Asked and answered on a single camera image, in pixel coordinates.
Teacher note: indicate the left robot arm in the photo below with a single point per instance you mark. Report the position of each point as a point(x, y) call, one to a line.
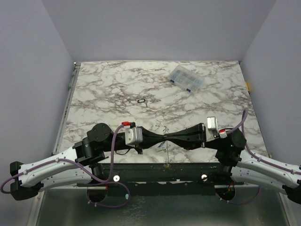
point(91, 159)

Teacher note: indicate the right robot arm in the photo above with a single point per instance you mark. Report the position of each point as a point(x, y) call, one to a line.
point(242, 165)

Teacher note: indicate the left aluminium side rail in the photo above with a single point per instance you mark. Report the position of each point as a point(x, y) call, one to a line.
point(66, 110)

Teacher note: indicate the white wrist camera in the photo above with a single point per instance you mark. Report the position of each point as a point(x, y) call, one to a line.
point(212, 124)
point(133, 136)

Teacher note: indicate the large metal keyring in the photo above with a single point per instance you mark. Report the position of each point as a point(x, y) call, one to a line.
point(166, 146)

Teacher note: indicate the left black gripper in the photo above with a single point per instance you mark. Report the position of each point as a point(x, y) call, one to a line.
point(149, 139)

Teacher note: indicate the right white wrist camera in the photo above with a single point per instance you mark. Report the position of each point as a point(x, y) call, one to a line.
point(212, 124)

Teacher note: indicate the clear plastic organizer box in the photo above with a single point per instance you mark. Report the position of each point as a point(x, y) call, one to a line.
point(186, 79)

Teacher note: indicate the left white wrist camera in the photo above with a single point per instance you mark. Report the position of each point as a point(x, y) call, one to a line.
point(133, 136)

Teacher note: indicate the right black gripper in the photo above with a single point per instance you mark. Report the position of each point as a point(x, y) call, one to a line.
point(202, 136)

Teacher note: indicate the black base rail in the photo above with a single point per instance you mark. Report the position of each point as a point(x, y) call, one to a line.
point(153, 179)

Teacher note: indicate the key with green tag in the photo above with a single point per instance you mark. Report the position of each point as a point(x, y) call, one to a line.
point(161, 150)

